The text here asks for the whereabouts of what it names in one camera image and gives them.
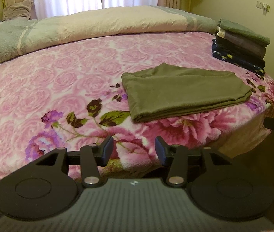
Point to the pink floral blanket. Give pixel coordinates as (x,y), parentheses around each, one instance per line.
(54,82)

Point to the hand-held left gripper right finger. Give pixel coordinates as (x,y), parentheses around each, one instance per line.
(161,151)

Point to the navy printed folded garment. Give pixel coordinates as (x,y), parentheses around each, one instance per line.
(238,61)

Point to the grey and pink duvet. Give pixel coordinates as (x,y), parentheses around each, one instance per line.
(79,26)

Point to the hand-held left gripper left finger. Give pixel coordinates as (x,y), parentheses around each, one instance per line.
(106,151)

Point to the pinkish grey folded blanket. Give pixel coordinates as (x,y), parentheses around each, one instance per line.
(17,11)

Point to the black folded garment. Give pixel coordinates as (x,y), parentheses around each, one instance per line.
(245,55)

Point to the olive green pants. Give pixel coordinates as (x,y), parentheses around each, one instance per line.
(187,91)

